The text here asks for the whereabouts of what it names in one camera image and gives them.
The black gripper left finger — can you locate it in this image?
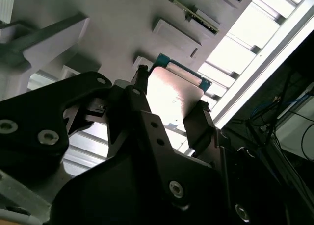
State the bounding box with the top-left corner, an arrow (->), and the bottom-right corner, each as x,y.
0,65 -> 192,209

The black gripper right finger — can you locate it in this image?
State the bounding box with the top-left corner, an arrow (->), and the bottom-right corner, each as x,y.
183,100 -> 295,225

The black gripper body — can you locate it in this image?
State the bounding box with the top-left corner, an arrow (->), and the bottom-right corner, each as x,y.
48,148 -> 236,225

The silver CPU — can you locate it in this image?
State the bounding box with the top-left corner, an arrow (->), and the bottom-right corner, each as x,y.
145,52 -> 213,125

